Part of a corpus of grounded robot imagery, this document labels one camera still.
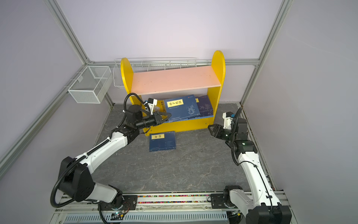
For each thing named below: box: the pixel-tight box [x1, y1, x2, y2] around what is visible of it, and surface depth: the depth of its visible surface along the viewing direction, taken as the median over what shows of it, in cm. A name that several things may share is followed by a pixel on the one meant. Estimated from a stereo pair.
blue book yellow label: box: [149, 131, 177, 152], surface depth 99 cm
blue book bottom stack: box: [164, 94, 201, 123], surface depth 79 cm
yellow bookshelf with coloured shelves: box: [120, 50, 226, 136], surface depth 78 cm
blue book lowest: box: [195, 95, 214, 118], surface depth 96 cm
